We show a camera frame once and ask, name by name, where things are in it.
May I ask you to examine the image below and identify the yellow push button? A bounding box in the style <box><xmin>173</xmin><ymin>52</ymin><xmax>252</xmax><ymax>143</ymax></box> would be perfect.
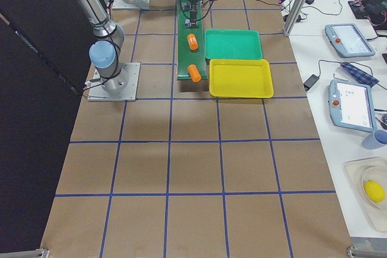
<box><xmin>181</xmin><ymin>2</ymin><xmax>191</xmax><ymax>11</ymax></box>

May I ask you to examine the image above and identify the orange cylinder with label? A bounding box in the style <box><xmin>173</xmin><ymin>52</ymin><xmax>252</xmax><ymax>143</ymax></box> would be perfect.
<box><xmin>186</xmin><ymin>33</ymin><xmax>199</xmax><ymax>51</ymax></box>

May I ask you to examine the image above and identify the blue plaid cloth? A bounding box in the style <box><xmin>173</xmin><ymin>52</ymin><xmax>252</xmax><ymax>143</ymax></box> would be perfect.
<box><xmin>340</xmin><ymin>62</ymin><xmax>379</xmax><ymax>87</ymax></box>

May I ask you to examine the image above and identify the yellow lemon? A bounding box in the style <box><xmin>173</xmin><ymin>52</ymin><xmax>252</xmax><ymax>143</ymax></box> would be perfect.
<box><xmin>363</xmin><ymin>180</ymin><xmax>385</xmax><ymax>203</ymax></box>

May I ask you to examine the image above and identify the blue cup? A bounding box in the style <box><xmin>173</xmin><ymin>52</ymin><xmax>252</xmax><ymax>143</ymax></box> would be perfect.
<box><xmin>362</xmin><ymin>130</ymin><xmax>387</xmax><ymax>150</ymax></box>

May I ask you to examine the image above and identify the yellow plastic tray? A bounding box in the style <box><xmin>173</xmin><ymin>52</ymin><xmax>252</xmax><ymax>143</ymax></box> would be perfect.
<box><xmin>209</xmin><ymin>59</ymin><xmax>274</xmax><ymax>98</ymax></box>

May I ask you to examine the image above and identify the green plastic tray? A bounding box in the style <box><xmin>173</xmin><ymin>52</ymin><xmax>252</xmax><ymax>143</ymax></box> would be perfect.
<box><xmin>204</xmin><ymin>29</ymin><xmax>263</xmax><ymax>60</ymax></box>

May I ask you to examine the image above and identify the green conveyor belt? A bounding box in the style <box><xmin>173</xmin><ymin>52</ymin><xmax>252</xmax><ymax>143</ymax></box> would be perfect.
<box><xmin>177</xmin><ymin>0</ymin><xmax>207</xmax><ymax>80</ymax></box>

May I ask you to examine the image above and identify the black power adapter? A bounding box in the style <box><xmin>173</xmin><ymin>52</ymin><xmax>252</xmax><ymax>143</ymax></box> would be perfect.
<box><xmin>303</xmin><ymin>74</ymin><xmax>319</xmax><ymax>92</ymax></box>

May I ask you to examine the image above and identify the blue teach pendant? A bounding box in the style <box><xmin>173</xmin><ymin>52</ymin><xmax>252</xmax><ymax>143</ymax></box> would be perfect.
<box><xmin>325</xmin><ymin>24</ymin><xmax>375</xmax><ymax>58</ymax></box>
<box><xmin>328</xmin><ymin>79</ymin><xmax>377</xmax><ymax>133</ymax></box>

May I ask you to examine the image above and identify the plain orange cylinder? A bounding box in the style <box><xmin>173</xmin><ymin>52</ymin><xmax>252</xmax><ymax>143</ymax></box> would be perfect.
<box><xmin>187</xmin><ymin>64</ymin><xmax>202</xmax><ymax>83</ymax></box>

